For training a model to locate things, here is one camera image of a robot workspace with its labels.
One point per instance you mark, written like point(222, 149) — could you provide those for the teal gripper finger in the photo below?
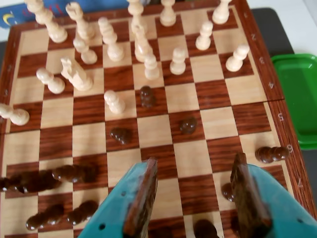
point(260, 203)
point(128, 198)

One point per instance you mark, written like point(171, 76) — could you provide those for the white chess pawn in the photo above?
point(151, 67)
point(15, 114)
point(52, 81)
point(177, 61)
point(114, 102)
point(85, 52)
point(237, 58)
point(204, 36)

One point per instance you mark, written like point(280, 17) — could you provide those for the black chess pawn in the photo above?
point(188, 125)
point(121, 135)
point(8, 184)
point(44, 218)
point(227, 192)
point(147, 97)
point(82, 213)
point(271, 154)

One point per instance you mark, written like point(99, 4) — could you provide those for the black chess bishop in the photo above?
point(74, 172)
point(205, 229)

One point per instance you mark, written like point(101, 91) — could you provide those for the black chess knight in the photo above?
point(39, 182)

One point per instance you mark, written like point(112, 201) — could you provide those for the wooden chess board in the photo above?
point(183, 98)

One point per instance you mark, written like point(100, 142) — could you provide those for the white chess king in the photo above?
point(48, 22)

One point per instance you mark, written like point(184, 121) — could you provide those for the green plastic tray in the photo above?
point(297, 99)

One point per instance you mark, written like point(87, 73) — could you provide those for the colourful printed box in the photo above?
point(12, 15)

